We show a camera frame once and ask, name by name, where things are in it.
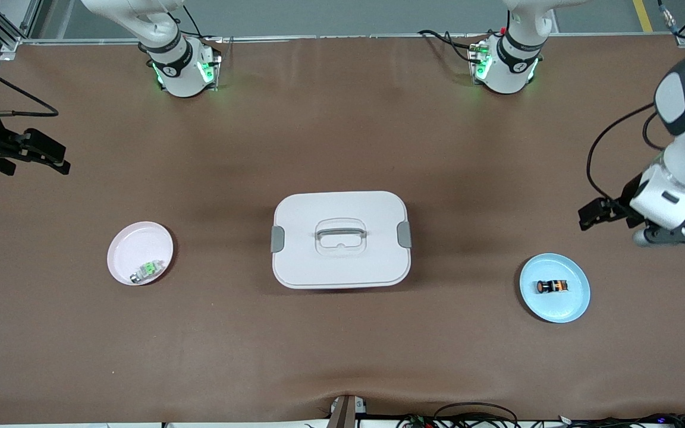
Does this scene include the white lidded storage box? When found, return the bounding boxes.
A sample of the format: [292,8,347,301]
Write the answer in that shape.
[270,190,413,290]

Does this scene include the light blue round plate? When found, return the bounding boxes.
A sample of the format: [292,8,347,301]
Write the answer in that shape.
[519,253,592,324]

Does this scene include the pink round plate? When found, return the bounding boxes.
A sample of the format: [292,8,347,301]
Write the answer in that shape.
[106,221,175,287]

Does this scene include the brown table cover mat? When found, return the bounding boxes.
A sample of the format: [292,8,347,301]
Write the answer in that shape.
[0,34,685,424]

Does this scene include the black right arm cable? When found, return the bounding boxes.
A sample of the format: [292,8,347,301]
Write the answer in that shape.
[0,50,59,118]

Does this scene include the green white push-button switch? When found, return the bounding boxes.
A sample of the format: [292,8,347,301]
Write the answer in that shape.
[129,260,164,284]

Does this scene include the black base cable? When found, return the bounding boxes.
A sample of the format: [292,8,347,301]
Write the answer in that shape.
[181,5,205,40]

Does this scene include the tangled cable bundle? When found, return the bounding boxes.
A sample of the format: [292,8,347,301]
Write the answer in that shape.
[518,412,685,428]

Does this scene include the black cable loop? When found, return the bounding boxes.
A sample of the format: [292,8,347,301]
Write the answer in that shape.
[432,402,519,428]

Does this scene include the black base cables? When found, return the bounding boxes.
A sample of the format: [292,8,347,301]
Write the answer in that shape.
[418,29,486,60]

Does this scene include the camera mount post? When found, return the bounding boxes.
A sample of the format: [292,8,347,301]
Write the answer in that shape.
[326,395,368,428]

